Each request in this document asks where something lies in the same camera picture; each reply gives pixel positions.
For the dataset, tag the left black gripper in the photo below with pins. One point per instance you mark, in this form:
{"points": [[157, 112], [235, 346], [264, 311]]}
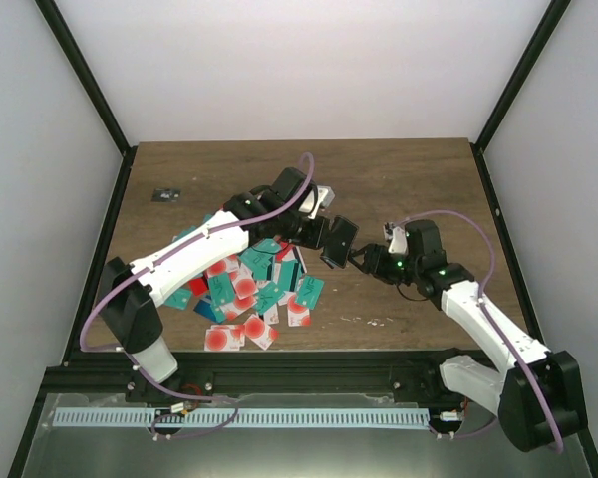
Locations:
{"points": [[313, 240]]}

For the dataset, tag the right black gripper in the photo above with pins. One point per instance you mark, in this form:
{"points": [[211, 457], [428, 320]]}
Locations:
{"points": [[375, 261]]}

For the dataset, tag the black card holder wallet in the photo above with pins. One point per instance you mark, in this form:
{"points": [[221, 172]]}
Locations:
{"points": [[338, 242]]}

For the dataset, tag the white red circle card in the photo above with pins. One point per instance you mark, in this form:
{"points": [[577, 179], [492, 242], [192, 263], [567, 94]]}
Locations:
{"points": [[262, 334], [297, 315], [224, 338]]}

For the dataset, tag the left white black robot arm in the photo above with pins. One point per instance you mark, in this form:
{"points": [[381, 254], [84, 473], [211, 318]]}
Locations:
{"points": [[131, 293]]}

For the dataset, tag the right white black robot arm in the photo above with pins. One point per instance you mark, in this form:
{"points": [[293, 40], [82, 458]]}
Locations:
{"points": [[535, 394]]}

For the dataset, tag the teal VIP card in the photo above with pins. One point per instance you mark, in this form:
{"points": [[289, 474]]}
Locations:
{"points": [[309, 292]]}

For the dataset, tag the teal card centre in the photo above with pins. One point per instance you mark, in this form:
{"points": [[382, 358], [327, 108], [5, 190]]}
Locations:
{"points": [[260, 255]]}

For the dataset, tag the blue card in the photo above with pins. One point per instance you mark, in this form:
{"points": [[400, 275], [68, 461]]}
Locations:
{"points": [[204, 308]]}

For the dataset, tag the teal card lower left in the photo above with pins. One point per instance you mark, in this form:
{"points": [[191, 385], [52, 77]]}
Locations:
{"points": [[179, 299]]}

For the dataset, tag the small black tag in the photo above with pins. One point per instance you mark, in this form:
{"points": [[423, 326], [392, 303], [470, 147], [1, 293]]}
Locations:
{"points": [[165, 195]]}

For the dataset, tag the light blue slotted strip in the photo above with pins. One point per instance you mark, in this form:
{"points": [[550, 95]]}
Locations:
{"points": [[202, 418]]}

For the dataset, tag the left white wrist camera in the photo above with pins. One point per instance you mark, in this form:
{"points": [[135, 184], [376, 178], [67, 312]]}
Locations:
{"points": [[319, 197]]}

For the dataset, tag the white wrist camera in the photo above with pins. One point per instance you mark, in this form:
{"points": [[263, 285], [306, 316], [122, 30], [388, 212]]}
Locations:
{"points": [[396, 238], [319, 197]]}

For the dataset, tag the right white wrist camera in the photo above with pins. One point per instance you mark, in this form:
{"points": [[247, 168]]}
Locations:
{"points": [[396, 238]]}

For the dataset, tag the black front rail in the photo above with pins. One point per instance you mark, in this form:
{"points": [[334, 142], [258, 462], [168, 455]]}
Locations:
{"points": [[410, 374]]}

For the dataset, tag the right black frame post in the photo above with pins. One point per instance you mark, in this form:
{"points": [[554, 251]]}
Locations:
{"points": [[539, 39]]}

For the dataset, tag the black frame post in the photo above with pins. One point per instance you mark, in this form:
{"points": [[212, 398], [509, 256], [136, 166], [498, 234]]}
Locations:
{"points": [[539, 39], [73, 53]]}

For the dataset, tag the left black frame post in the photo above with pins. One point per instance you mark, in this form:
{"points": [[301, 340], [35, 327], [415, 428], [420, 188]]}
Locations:
{"points": [[73, 53]]}

